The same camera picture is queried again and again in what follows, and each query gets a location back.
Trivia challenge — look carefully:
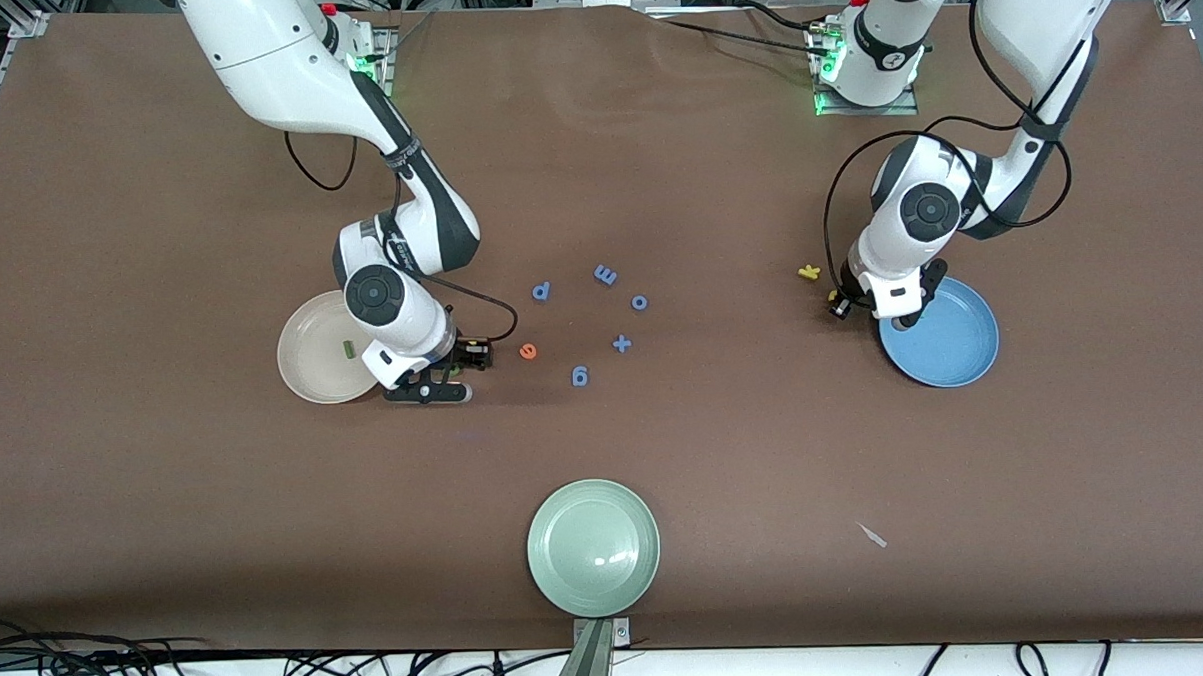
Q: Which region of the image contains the blue round plate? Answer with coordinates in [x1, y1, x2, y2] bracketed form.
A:
[877, 274, 1001, 390]

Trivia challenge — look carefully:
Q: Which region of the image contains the grey metal camera post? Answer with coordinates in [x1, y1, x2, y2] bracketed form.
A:
[568, 617, 634, 676]

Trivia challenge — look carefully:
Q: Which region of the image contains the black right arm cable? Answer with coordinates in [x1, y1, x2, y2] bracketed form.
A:
[284, 121, 520, 352]

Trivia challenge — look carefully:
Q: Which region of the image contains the grey metal base plate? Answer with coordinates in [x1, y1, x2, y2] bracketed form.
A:
[815, 85, 921, 119]

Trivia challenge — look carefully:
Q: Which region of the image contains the beige round plate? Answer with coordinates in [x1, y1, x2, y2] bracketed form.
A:
[275, 288, 397, 407]

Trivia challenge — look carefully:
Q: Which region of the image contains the pale green round plate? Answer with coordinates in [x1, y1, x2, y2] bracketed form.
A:
[524, 476, 664, 622]

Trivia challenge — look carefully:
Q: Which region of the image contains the brown table cover mat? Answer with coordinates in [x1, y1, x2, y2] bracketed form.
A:
[0, 0, 1203, 676]

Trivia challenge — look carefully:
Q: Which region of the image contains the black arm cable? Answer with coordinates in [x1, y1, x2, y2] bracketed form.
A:
[284, 121, 520, 352]
[815, 0, 1106, 296]

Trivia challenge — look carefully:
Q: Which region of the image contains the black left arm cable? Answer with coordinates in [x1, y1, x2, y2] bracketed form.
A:
[815, 0, 1106, 296]

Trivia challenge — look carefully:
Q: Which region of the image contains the black cable on mat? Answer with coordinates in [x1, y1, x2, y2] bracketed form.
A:
[645, 6, 818, 82]

